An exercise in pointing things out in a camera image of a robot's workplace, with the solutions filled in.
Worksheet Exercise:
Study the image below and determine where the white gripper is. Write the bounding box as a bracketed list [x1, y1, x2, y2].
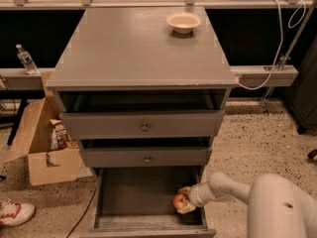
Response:
[177, 182, 210, 214]

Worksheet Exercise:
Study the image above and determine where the red apple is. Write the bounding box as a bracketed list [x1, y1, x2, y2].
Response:
[172, 192, 188, 210]

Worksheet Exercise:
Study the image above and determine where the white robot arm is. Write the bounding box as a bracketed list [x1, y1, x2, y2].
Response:
[172, 173, 317, 238]

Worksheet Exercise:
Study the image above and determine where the grey middle drawer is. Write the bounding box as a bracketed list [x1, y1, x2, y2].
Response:
[80, 137, 212, 168]

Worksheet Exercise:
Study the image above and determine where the grey open bottom drawer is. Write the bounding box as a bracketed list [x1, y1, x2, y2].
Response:
[80, 167, 216, 238]

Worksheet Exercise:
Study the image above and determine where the grey top drawer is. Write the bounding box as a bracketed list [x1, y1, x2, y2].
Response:
[61, 111, 224, 140]

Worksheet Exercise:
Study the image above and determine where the grey wooden drawer cabinet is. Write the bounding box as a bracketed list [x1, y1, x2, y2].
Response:
[45, 6, 240, 238]

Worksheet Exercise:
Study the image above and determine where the brown snack bag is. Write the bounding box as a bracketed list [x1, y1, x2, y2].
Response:
[51, 119, 70, 151]

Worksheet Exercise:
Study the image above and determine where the dark cabinet at right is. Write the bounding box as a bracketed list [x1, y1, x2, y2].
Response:
[285, 40, 317, 134]

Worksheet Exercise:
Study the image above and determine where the open cardboard box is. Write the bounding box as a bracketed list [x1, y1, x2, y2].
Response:
[4, 70, 84, 186]

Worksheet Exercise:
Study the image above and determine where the metal stand pole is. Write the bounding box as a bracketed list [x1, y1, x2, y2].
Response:
[260, 0, 317, 115]

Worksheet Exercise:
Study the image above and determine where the beige paper bowl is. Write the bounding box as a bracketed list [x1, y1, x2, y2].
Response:
[166, 12, 201, 34]

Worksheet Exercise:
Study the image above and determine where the white and red sneaker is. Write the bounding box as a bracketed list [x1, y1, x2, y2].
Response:
[0, 198, 36, 226]

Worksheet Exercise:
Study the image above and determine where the black table leg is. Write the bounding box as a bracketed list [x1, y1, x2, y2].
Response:
[7, 99, 28, 146]

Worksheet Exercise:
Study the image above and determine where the clear plastic water bottle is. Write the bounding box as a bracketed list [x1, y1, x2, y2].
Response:
[16, 44, 38, 75]

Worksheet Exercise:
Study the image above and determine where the black floor cable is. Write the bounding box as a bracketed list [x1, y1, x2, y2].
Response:
[64, 185, 99, 238]

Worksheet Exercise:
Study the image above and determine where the white cable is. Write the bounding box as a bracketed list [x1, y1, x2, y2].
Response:
[237, 0, 308, 91]

